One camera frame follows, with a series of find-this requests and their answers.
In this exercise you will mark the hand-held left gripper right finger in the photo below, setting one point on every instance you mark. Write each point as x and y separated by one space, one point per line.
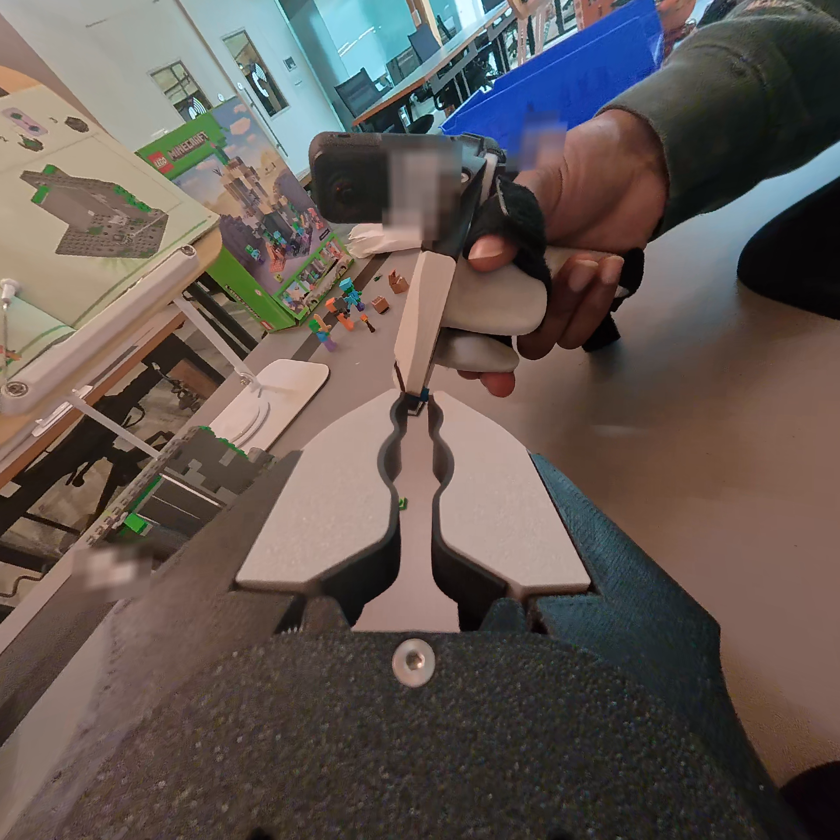
505 512

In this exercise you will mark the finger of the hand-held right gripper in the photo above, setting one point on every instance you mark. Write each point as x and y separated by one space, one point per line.
426 308

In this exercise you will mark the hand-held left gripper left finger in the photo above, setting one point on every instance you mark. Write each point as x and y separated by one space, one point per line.
315 512

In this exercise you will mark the person's right forearm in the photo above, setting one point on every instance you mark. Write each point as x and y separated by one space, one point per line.
741 98

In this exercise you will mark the grey desk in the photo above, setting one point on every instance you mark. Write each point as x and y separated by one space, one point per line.
656 492

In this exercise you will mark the person's right hand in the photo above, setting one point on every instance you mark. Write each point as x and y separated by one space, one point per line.
590 190

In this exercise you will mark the white plastic bag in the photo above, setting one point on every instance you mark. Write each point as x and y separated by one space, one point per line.
366 239

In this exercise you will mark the teal toy figure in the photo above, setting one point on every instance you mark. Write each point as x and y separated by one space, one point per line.
352 295

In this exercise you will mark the black office chair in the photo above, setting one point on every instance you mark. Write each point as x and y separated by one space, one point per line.
361 98

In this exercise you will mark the orange toy figure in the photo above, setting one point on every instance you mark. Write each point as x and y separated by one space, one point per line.
336 308

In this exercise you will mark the green toy set box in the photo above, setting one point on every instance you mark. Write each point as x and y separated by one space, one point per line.
262 216

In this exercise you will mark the green and purple toy figure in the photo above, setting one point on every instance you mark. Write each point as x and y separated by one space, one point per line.
323 333

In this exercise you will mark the grey toy brick build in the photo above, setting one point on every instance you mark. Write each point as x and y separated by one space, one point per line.
197 472

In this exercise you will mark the long wooden table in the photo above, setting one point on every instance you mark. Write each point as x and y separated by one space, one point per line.
433 72

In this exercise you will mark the blue plastic bin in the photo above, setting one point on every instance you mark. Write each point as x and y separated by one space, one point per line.
558 79

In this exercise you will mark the building instruction booklet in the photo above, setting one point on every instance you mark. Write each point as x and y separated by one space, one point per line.
85 197

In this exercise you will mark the black mesh cushion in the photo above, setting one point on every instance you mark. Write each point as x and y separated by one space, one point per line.
800 256

